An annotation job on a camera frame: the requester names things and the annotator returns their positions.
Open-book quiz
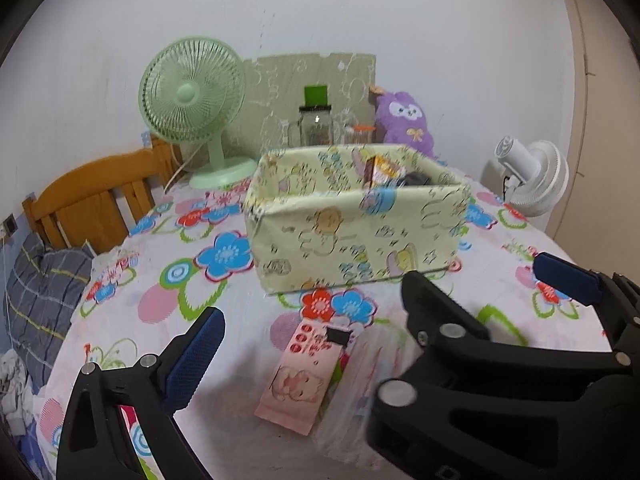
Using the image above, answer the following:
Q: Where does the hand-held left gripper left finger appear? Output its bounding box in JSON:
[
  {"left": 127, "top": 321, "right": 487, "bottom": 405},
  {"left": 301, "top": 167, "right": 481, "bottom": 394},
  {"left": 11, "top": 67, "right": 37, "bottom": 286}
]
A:
[{"left": 56, "top": 306, "right": 226, "bottom": 480}]

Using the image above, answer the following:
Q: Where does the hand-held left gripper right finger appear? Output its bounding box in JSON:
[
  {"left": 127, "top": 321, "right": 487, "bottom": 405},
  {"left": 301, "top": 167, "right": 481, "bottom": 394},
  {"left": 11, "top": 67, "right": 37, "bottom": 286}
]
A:
[{"left": 365, "top": 253, "right": 640, "bottom": 480}]

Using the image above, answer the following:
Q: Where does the pink tissue pack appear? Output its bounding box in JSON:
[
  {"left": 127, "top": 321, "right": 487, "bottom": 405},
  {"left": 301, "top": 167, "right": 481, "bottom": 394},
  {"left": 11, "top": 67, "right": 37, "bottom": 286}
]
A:
[{"left": 254, "top": 321, "right": 339, "bottom": 436}]

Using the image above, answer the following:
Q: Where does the yellow patterned fabric storage box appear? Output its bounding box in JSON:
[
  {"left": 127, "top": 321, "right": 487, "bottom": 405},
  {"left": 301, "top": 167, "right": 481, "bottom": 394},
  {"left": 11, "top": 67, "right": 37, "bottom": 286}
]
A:
[{"left": 242, "top": 143, "right": 472, "bottom": 295}]

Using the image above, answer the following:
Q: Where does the white standing fan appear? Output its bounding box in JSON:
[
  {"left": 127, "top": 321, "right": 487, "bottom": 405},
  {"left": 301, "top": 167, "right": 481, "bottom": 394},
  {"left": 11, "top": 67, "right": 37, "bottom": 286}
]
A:
[{"left": 480, "top": 134, "right": 570, "bottom": 219}]

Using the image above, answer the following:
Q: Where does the grey plaid pillow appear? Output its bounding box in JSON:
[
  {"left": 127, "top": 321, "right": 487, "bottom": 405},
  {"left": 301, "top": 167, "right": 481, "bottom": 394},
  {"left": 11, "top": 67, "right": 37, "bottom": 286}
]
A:
[{"left": 3, "top": 231, "right": 94, "bottom": 362}]

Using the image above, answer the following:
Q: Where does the beige door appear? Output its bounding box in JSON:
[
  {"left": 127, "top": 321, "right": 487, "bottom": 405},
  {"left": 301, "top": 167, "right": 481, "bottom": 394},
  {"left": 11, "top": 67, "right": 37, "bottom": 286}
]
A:
[{"left": 554, "top": 0, "right": 640, "bottom": 262}]

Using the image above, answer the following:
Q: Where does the white crumpled bedding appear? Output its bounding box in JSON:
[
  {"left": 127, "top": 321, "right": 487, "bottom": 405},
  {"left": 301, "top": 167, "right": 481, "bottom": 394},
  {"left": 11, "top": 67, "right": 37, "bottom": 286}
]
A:
[{"left": 0, "top": 349, "right": 57, "bottom": 443}]

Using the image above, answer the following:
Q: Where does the clear plastic bag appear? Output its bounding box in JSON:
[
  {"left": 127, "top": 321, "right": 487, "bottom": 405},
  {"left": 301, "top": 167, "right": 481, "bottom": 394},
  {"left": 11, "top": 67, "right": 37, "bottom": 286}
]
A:
[{"left": 314, "top": 317, "right": 432, "bottom": 463}]

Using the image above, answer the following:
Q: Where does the orange yellow snack box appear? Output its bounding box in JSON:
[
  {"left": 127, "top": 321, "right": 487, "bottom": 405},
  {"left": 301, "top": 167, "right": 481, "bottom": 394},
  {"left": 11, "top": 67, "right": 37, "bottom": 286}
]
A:
[{"left": 362, "top": 154, "right": 402, "bottom": 192}]

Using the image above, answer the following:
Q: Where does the purple plush rabbit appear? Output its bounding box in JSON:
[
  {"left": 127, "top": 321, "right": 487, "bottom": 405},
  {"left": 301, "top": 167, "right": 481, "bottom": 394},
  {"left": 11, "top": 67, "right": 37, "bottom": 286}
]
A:
[{"left": 369, "top": 87, "right": 437, "bottom": 158}]

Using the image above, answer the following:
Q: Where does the cotton swab container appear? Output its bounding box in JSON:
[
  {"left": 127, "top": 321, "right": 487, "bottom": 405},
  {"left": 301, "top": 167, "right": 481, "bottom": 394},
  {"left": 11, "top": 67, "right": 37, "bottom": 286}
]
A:
[{"left": 344, "top": 123, "right": 376, "bottom": 146}]

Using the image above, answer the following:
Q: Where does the glass jar with green lid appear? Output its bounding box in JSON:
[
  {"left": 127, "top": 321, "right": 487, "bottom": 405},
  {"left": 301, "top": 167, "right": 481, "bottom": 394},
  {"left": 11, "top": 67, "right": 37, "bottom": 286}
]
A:
[{"left": 287, "top": 84, "right": 335, "bottom": 149}]

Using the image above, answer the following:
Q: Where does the green desk fan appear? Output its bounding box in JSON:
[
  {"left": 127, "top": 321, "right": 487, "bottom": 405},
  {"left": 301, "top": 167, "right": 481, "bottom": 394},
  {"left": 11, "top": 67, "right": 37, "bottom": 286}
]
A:
[{"left": 138, "top": 35, "right": 259, "bottom": 190}]

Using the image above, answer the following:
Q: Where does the green patterned cardboard sheet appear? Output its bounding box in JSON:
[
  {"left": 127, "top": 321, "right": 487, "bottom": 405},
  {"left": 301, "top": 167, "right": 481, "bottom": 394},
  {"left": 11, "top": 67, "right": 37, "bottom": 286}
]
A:
[{"left": 243, "top": 51, "right": 376, "bottom": 154}]

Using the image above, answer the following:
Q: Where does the white fan cable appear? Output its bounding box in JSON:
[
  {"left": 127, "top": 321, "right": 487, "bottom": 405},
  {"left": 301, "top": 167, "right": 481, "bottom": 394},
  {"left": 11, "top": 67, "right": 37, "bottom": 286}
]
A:
[{"left": 164, "top": 141, "right": 207, "bottom": 192}]

